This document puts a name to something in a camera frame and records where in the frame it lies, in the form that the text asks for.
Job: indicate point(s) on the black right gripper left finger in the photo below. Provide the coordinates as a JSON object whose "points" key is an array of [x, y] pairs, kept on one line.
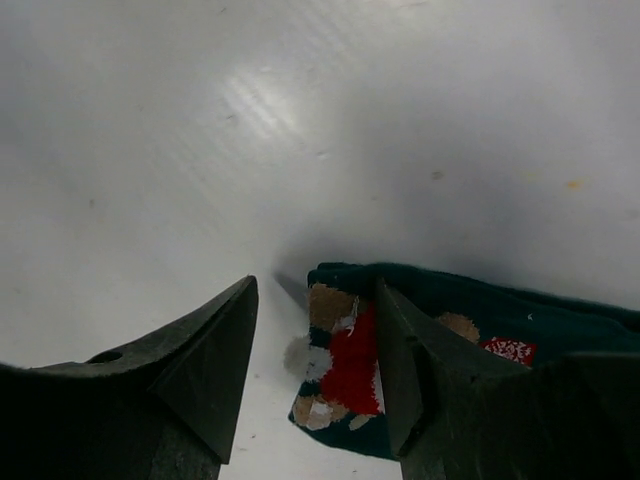
{"points": [[164, 406]]}

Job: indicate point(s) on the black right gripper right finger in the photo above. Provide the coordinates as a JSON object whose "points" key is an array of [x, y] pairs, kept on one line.
{"points": [[456, 411]]}

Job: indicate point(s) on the green christmas bear sock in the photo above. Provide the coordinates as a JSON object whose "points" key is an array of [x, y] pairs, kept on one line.
{"points": [[340, 401]]}

